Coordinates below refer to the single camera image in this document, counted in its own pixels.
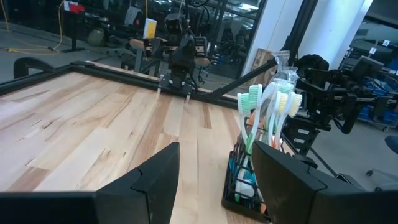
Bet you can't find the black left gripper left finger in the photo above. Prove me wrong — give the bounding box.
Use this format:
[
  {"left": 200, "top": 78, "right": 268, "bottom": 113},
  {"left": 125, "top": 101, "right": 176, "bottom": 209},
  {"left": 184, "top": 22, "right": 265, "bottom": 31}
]
[{"left": 95, "top": 142, "right": 181, "bottom": 224}]

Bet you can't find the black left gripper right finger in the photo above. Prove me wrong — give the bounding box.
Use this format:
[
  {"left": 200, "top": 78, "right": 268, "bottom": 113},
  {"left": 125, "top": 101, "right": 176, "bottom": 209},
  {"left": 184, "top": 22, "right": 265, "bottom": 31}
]
[{"left": 251, "top": 140, "right": 379, "bottom": 224}]

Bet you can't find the small blue bottle white cap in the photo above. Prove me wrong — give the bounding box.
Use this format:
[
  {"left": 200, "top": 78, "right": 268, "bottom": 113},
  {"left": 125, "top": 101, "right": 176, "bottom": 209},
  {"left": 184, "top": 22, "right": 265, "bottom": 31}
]
[{"left": 233, "top": 174, "right": 261, "bottom": 202}]

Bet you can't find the tall blue mouthwash bottle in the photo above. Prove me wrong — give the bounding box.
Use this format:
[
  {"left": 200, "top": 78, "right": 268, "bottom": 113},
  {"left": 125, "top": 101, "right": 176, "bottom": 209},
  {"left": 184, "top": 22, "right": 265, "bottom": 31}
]
[{"left": 228, "top": 155, "right": 246, "bottom": 181}]

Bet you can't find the green white toothbrush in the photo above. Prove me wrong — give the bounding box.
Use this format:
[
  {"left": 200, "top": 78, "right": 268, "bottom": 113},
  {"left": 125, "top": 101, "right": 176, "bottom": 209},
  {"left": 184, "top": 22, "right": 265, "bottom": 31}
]
[
  {"left": 236, "top": 92, "right": 254, "bottom": 156},
  {"left": 248, "top": 83, "right": 264, "bottom": 150}
]

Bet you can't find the orange white toothbrush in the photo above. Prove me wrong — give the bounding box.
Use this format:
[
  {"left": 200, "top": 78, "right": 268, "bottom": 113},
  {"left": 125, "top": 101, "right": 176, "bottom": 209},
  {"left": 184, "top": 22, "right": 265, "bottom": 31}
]
[
  {"left": 267, "top": 91, "right": 289, "bottom": 147},
  {"left": 275, "top": 92, "right": 303, "bottom": 149}
]

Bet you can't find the plastic-wrapped green toothbrush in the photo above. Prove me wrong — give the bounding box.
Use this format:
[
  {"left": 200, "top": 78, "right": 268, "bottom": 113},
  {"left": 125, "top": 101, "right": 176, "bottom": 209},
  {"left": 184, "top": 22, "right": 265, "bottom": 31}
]
[{"left": 262, "top": 50, "right": 301, "bottom": 147}]

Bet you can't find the yellow container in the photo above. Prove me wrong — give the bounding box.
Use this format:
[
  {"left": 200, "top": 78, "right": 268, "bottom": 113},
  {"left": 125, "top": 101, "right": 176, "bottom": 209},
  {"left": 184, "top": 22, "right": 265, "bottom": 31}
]
[{"left": 142, "top": 17, "right": 158, "bottom": 40}]

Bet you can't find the wooden-top background workbench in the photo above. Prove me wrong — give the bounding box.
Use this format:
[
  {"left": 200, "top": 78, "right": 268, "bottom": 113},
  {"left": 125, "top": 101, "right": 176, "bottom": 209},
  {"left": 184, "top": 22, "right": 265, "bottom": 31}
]
[{"left": 129, "top": 37, "right": 212, "bottom": 74}]

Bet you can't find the grey draped cloth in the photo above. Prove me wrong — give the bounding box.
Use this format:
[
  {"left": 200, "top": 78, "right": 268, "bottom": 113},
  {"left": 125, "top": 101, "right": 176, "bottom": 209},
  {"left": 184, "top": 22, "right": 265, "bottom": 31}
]
[{"left": 124, "top": 6, "right": 143, "bottom": 26}]

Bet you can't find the wooden board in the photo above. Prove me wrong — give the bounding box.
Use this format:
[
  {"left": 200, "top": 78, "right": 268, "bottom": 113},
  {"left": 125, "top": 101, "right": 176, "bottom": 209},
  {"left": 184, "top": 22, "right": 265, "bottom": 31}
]
[{"left": 250, "top": 47, "right": 277, "bottom": 86}]

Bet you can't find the olive round tank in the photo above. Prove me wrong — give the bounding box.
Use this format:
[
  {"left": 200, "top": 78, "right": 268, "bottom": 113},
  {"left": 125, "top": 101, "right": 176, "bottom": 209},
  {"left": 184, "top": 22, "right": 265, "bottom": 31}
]
[{"left": 86, "top": 27, "right": 106, "bottom": 47}]

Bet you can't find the red white box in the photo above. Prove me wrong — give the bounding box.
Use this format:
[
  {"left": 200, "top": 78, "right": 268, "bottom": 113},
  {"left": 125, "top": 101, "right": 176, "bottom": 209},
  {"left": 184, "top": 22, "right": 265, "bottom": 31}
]
[{"left": 63, "top": 1, "right": 86, "bottom": 14}]

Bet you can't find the shelf with blue bins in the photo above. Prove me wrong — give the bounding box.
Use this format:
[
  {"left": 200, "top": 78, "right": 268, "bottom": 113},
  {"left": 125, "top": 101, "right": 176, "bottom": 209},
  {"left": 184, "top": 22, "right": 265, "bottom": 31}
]
[{"left": 357, "top": 58, "right": 398, "bottom": 125}]

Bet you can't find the black office chair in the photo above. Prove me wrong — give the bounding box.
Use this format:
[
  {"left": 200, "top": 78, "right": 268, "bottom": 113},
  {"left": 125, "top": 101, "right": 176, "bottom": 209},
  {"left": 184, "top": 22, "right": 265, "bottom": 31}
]
[{"left": 294, "top": 54, "right": 330, "bottom": 80}]

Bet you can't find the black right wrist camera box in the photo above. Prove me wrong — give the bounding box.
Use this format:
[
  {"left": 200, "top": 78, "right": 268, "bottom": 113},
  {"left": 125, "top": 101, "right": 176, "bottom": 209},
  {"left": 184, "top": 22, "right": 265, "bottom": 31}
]
[{"left": 164, "top": 12, "right": 188, "bottom": 35}]

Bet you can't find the black wire caddy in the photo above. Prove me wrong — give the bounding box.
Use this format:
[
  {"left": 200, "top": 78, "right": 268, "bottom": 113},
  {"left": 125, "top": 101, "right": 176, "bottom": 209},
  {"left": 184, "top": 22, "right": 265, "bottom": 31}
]
[{"left": 221, "top": 116, "right": 299, "bottom": 223}]

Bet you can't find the black pedestal stand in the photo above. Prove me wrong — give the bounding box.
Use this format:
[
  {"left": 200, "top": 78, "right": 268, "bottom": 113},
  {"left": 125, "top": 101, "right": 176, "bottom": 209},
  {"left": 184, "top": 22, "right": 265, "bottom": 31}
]
[{"left": 61, "top": 12, "right": 85, "bottom": 53}]

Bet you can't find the black gantry post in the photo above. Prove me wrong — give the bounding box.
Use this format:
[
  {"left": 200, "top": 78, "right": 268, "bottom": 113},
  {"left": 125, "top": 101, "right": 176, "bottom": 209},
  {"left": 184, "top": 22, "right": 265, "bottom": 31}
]
[{"left": 287, "top": 0, "right": 318, "bottom": 65}]

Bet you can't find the black arched bracket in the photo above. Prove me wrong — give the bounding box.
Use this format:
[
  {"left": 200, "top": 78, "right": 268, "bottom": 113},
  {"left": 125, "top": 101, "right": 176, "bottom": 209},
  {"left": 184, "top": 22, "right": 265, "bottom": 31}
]
[{"left": 13, "top": 56, "right": 56, "bottom": 79}]

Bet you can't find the orange floor cable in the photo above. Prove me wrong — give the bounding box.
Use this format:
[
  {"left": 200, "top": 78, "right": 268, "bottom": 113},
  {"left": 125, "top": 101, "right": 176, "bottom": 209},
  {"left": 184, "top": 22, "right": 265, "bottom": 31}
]
[{"left": 0, "top": 0, "right": 65, "bottom": 56}]

